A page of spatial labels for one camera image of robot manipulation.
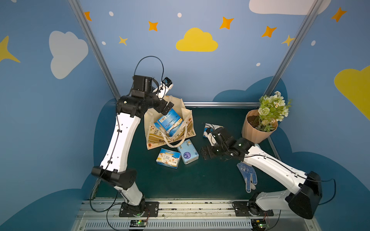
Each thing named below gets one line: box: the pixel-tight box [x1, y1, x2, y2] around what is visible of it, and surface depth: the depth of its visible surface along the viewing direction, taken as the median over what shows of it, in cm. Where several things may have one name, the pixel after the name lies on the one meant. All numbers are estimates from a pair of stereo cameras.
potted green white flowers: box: [241, 90, 292, 143], surface depth 86 cm
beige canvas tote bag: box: [143, 95, 197, 151], surface depth 92 cm
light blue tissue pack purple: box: [176, 139, 200, 165], surface depth 92 cm
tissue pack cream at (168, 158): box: [156, 148, 182, 170], surface depth 88 cm
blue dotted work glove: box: [236, 161, 258, 193], surface depth 86 cm
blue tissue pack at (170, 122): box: [153, 108, 185, 137], surface depth 92 cm
